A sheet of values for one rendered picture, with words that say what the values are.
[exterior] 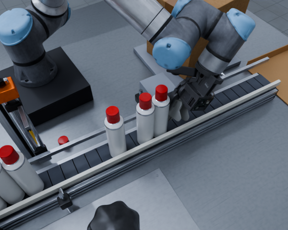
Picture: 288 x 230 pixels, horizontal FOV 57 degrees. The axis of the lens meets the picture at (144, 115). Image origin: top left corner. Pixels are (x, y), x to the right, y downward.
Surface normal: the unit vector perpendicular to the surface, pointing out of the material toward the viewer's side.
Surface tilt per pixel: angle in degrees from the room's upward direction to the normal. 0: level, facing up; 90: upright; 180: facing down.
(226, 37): 70
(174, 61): 91
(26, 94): 2
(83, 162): 0
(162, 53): 92
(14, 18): 9
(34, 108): 2
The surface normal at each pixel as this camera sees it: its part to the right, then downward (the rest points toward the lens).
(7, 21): -0.10, -0.51
